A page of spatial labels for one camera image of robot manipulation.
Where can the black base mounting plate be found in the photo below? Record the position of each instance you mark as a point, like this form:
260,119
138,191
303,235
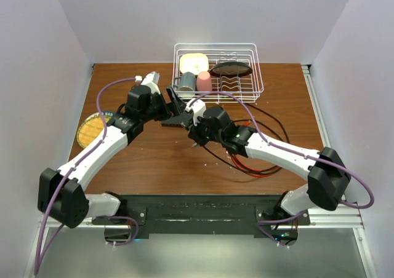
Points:
241,215

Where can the cream square plate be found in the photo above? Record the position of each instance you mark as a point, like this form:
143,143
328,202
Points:
193,63

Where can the aluminium frame rail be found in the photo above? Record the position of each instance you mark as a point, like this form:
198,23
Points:
62,196

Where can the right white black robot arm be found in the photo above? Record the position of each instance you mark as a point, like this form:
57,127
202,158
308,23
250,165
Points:
322,170

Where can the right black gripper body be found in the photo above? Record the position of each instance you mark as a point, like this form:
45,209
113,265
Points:
205,131

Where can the round yellow green coaster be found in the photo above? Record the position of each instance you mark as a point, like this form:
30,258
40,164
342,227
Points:
89,130

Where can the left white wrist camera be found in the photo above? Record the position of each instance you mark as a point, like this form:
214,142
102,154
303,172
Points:
150,80

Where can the white wire dish rack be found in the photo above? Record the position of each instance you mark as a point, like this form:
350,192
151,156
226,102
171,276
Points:
247,88

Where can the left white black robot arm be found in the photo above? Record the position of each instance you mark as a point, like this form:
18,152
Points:
62,194

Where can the dark brown oval bowl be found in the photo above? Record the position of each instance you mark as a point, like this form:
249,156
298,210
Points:
231,69

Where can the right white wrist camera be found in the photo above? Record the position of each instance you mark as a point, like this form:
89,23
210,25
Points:
196,107

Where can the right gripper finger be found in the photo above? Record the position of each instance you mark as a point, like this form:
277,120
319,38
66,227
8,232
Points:
186,120
194,134

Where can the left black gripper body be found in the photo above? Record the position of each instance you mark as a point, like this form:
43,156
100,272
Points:
158,110

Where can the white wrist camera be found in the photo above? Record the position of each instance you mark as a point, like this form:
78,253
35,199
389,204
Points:
150,80
196,107

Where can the pink cup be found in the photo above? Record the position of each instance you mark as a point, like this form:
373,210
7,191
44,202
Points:
204,82

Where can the black network switch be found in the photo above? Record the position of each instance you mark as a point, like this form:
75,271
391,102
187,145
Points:
163,124

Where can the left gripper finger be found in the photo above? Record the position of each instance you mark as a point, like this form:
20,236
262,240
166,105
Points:
175,104
174,119

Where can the grey mug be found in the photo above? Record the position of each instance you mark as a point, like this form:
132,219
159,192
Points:
187,81

